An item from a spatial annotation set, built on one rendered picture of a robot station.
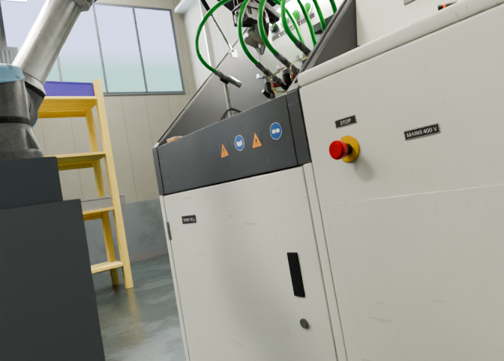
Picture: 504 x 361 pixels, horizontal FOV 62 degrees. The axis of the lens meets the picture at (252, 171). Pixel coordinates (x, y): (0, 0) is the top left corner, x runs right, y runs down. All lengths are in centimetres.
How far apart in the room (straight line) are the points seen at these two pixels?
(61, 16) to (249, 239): 76
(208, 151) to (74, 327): 54
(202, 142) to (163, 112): 614
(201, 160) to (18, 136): 47
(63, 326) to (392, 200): 69
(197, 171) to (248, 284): 35
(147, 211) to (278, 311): 598
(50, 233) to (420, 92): 75
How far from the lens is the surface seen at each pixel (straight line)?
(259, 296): 111
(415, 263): 79
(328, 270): 92
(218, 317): 129
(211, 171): 117
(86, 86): 477
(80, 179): 678
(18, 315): 97
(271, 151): 98
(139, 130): 712
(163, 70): 754
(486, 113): 71
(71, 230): 97
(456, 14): 74
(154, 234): 699
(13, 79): 108
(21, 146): 103
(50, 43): 125
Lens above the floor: 75
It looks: 3 degrees up
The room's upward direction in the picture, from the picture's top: 10 degrees counter-clockwise
